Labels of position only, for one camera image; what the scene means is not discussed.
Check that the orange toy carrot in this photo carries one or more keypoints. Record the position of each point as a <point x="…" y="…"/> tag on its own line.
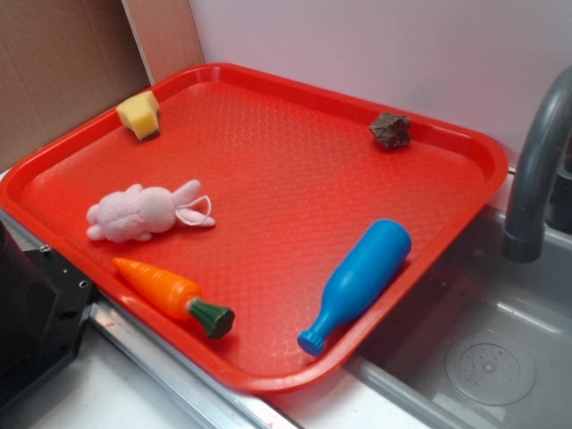
<point x="177" y="297"/>

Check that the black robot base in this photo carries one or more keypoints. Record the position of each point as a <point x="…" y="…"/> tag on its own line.
<point x="45" y="303"/>

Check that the red plastic tray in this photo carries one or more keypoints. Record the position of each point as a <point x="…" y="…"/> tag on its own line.
<point x="295" y="178"/>

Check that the blue plastic bottle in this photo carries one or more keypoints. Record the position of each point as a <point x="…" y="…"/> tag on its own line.
<point x="358" y="281"/>

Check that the brown rock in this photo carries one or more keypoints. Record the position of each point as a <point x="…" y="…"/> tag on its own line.
<point x="391" y="131"/>

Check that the pink plush bunny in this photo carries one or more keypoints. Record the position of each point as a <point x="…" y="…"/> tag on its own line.
<point x="140" y="213"/>

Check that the yellow sponge piece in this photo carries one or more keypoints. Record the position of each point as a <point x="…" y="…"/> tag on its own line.
<point x="140" y="115"/>

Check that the grey sink basin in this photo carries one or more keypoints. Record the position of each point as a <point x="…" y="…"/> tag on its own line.
<point x="480" y="341"/>

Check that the grey faucet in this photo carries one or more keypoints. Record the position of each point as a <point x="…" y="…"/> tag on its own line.
<point x="540" y="195"/>

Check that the brown cardboard panel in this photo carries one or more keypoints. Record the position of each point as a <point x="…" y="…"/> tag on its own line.
<point x="64" y="62"/>

